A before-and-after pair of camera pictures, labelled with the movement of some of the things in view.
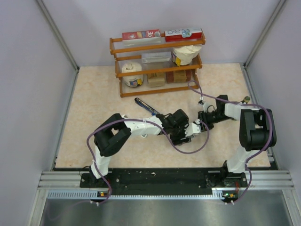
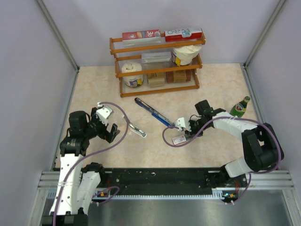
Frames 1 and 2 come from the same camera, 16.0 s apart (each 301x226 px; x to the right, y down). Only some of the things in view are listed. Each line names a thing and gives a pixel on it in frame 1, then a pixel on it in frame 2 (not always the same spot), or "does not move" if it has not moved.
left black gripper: x=176 y=141 to x=94 y=118
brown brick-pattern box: x=178 y=76 does not move
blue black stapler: x=146 y=106 does not move
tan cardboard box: x=156 y=80 does not move
